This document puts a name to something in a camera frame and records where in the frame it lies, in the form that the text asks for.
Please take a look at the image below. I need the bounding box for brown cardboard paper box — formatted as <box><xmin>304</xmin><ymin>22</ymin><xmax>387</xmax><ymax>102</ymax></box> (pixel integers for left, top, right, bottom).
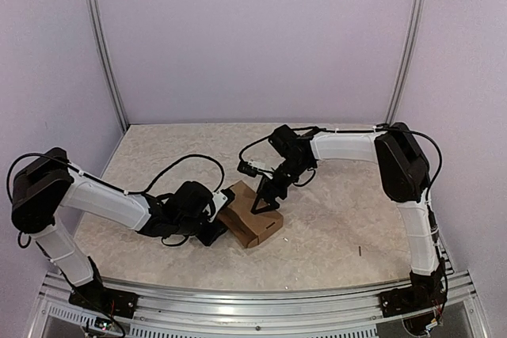
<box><xmin>218</xmin><ymin>180</ymin><xmax>284</xmax><ymax>249</ymax></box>

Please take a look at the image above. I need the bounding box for front aluminium frame rail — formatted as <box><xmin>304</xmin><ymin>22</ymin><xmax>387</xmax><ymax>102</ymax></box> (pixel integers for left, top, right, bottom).
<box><xmin>25</xmin><ymin>272</ymin><xmax>493</xmax><ymax>337</ymax></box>

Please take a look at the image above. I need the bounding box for right aluminium frame post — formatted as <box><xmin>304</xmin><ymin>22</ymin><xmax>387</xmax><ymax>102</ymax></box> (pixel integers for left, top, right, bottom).
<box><xmin>384</xmin><ymin>0</ymin><xmax>425</xmax><ymax>124</ymax></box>

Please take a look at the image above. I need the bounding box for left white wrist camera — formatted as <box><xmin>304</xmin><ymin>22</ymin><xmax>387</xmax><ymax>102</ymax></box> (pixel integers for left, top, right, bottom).
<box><xmin>205</xmin><ymin>188</ymin><xmax>235</xmax><ymax>222</ymax></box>

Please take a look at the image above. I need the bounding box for aluminium frame post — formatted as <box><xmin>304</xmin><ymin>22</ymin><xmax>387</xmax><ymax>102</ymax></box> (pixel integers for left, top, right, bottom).
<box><xmin>384</xmin><ymin>0</ymin><xmax>425</xmax><ymax>124</ymax></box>
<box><xmin>86</xmin><ymin>0</ymin><xmax>130</xmax><ymax>134</ymax></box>

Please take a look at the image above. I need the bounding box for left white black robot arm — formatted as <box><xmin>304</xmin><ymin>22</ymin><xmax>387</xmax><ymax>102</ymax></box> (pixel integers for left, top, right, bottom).
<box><xmin>6</xmin><ymin>147</ymin><xmax>235</xmax><ymax>310</ymax></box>

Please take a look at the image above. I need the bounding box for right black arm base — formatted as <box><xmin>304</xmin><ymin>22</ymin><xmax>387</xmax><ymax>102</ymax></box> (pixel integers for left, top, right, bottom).
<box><xmin>379</xmin><ymin>285</ymin><xmax>447</xmax><ymax>318</ymax></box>

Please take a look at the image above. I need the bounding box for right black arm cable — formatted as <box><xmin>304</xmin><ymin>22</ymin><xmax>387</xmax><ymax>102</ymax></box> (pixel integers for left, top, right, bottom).
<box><xmin>237</xmin><ymin>123</ymin><xmax>443</xmax><ymax>204</ymax></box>

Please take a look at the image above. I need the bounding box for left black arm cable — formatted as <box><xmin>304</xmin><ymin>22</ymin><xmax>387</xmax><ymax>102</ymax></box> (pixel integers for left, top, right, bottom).
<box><xmin>6</xmin><ymin>151</ymin><xmax>225</xmax><ymax>248</ymax></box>

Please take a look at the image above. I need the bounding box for left aluminium frame post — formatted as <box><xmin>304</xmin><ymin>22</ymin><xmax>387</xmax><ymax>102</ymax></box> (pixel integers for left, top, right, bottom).
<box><xmin>86</xmin><ymin>0</ymin><xmax>130</xmax><ymax>134</ymax></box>

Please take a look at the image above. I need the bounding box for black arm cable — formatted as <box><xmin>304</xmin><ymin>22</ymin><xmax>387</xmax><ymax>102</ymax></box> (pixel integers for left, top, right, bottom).
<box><xmin>6</xmin><ymin>151</ymin><xmax>225</xmax><ymax>248</ymax></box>
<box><xmin>237</xmin><ymin>123</ymin><xmax>443</xmax><ymax>204</ymax></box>

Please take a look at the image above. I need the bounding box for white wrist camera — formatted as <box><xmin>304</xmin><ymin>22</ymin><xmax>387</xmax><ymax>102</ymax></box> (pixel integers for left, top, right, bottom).
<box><xmin>237</xmin><ymin>160</ymin><xmax>273</xmax><ymax>178</ymax></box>
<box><xmin>205</xmin><ymin>188</ymin><xmax>235</xmax><ymax>222</ymax></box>

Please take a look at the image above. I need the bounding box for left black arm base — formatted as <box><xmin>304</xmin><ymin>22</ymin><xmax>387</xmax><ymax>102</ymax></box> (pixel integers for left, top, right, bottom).
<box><xmin>69</xmin><ymin>283</ymin><xmax>139</xmax><ymax>319</ymax></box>

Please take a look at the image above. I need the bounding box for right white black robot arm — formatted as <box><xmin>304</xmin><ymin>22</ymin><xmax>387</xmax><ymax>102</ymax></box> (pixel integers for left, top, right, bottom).
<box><xmin>247</xmin><ymin>123</ymin><xmax>441</xmax><ymax>310</ymax></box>

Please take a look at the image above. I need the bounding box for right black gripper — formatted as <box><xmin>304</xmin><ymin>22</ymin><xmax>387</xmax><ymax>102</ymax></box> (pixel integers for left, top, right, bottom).
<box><xmin>250</xmin><ymin>158</ymin><xmax>311</xmax><ymax>215</ymax></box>

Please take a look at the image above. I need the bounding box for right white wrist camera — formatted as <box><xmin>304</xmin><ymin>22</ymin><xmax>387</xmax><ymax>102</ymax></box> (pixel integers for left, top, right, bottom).
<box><xmin>237</xmin><ymin>160</ymin><xmax>273</xmax><ymax>178</ymax></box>

